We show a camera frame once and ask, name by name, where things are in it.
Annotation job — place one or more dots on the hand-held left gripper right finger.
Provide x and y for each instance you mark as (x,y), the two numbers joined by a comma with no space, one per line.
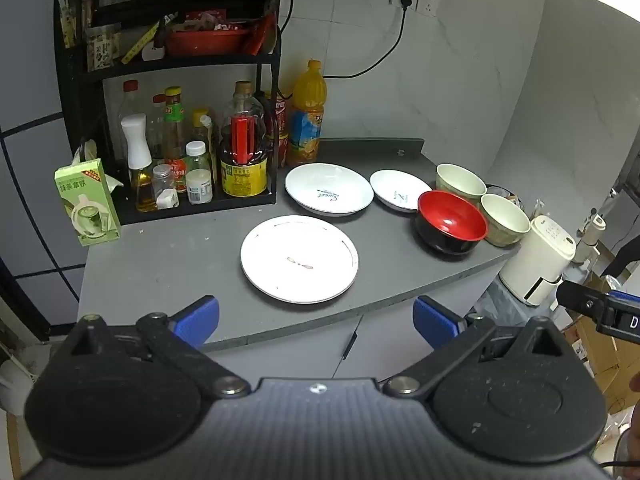
(434,322)

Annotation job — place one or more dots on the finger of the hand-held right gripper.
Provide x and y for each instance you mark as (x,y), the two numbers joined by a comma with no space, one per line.
(582,302)

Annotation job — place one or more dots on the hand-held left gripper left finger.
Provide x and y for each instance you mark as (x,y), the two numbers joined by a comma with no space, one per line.
(199,319)

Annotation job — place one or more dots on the red and black bowl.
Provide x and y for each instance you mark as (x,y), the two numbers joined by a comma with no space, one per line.
(450,212)

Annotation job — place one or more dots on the cream ceramic bowl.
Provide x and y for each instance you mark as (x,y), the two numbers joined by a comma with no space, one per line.
(505,215)
(457,180)

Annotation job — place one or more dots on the large white plate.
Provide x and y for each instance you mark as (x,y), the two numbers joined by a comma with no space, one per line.
(300,240)

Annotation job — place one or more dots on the small white plate dark print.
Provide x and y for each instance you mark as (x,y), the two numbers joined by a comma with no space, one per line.
(395,187)

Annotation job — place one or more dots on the deep white plate dark print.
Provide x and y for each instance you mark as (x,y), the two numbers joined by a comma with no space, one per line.
(325,182)

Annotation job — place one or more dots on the cardboard boxes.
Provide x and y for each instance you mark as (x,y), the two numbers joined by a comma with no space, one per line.
(605,360)

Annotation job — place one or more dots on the white countertop appliance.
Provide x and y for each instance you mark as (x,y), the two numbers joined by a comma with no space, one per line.
(537,255)

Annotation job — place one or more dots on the small white handheld device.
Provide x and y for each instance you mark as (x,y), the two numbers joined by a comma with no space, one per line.
(592,235)

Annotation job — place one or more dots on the grey plastic bag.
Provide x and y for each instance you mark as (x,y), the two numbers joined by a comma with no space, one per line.
(500,305)

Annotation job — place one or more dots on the small clear spice jar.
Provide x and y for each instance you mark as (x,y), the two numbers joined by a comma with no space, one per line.
(165,187)

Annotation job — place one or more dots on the pot filled with packets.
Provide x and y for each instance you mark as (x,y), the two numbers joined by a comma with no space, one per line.
(502,192)

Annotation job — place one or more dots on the white cap seasoning bottle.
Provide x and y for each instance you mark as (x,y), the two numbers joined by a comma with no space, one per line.
(198,180)

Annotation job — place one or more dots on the green carton box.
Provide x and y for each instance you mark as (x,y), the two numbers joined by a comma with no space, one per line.
(87,205)

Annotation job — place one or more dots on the white top oil spray bottle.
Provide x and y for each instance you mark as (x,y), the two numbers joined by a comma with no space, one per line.
(136,145)

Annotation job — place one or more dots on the red drink can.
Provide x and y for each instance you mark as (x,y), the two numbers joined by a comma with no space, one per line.
(281,150)
(280,115)

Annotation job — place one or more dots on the yellow cap sauce bottle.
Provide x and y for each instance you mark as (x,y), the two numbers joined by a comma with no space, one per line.
(175,125)

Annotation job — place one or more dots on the clear bottle red cap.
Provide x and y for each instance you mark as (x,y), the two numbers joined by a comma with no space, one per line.
(131,97)

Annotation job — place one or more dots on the orange juice bottle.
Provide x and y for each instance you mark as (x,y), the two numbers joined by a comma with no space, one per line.
(307,110)

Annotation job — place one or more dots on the black metal shelf rack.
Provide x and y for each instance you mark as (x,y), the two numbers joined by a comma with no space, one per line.
(75,85)

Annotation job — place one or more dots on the red plastic basket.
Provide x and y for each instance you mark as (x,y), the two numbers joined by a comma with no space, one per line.
(205,42)

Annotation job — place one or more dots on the black power plug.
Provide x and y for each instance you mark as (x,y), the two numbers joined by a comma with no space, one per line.
(406,1)

